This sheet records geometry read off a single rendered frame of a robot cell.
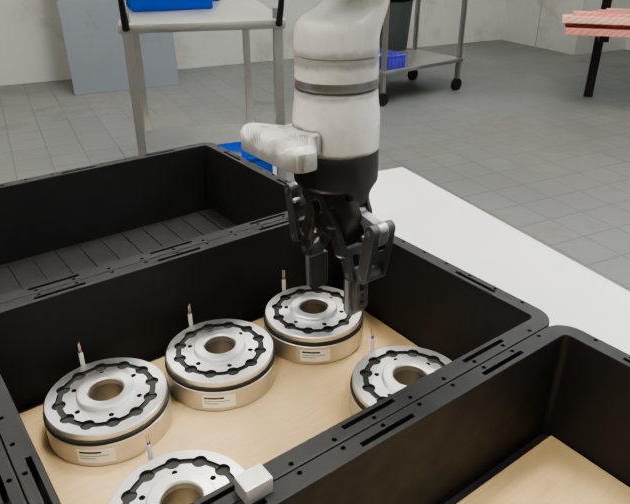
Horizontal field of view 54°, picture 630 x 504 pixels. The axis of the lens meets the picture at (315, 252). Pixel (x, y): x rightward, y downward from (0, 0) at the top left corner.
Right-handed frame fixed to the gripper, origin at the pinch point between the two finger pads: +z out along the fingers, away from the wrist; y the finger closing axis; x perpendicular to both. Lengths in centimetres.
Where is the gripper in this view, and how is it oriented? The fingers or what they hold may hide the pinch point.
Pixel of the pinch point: (335, 285)
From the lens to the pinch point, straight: 60.9
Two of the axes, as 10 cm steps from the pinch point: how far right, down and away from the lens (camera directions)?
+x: -8.1, 2.8, -5.2
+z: 0.1, 8.9, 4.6
